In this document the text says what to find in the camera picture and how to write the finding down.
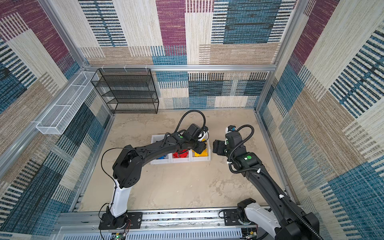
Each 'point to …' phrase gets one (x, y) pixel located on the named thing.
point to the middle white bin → (172, 159)
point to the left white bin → (165, 161)
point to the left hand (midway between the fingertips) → (203, 142)
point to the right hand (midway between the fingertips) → (220, 146)
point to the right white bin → (201, 158)
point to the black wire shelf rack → (127, 90)
